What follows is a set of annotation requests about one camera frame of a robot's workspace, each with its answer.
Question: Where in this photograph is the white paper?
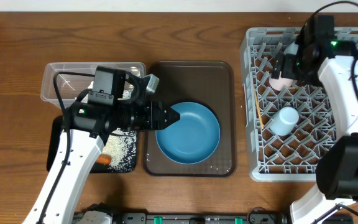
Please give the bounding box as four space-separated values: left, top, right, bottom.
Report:
87 82 94 89

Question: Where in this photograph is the brown serving tray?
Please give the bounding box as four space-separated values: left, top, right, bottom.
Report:
142 61 236 177

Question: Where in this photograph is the light blue cup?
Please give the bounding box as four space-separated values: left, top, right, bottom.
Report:
269 106 299 136

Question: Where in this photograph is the dark blue plate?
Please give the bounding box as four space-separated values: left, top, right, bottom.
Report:
155 102 221 165

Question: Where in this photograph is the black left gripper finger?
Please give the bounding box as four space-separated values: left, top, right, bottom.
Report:
165 107 180 128
135 73 159 105

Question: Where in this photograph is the white rice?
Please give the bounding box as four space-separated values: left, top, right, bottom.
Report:
102 129 137 173

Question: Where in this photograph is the orange carrot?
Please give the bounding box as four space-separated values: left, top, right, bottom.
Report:
96 154 112 165

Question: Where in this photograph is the black plastic tray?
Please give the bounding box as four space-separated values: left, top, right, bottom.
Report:
46 115 138 174

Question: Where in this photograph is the wooden chopstick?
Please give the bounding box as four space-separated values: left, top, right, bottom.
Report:
254 89 264 130

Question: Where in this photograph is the clear plastic bin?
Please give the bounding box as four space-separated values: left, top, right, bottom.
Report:
40 62 146 108

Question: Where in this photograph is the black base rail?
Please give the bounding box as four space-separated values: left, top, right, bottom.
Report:
71 213 354 224

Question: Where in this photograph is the light blue rice bowl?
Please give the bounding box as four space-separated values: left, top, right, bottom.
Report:
283 42 299 55

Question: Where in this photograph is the pink cup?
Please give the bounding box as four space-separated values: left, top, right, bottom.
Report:
269 73 294 91

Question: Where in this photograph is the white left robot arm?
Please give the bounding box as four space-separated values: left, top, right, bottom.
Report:
24 70 180 223

